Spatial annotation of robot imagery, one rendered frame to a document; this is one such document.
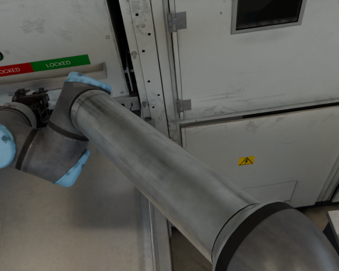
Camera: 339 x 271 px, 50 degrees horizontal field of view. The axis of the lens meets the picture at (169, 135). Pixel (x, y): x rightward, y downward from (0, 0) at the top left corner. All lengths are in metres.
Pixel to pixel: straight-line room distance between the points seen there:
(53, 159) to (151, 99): 0.45
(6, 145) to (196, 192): 0.44
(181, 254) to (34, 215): 0.94
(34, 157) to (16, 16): 0.39
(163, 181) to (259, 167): 1.07
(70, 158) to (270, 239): 0.50
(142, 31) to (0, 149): 0.44
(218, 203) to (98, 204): 0.68
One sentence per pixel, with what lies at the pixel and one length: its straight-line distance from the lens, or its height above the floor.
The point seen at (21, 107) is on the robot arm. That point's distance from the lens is 0.87.
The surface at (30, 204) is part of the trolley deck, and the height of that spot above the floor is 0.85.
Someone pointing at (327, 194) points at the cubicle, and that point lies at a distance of 1.93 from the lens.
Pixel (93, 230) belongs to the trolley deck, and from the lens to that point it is 1.01.
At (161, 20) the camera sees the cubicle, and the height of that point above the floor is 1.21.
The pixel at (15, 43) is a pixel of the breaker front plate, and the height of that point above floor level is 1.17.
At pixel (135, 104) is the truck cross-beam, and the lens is 1.16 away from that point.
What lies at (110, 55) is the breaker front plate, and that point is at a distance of 1.05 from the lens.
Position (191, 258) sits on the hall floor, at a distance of 1.84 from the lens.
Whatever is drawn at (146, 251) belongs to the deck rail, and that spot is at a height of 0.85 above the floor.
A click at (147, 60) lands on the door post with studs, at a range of 1.01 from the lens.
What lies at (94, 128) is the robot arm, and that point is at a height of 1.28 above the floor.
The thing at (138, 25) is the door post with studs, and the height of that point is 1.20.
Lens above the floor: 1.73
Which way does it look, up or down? 52 degrees down
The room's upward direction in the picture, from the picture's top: 8 degrees counter-clockwise
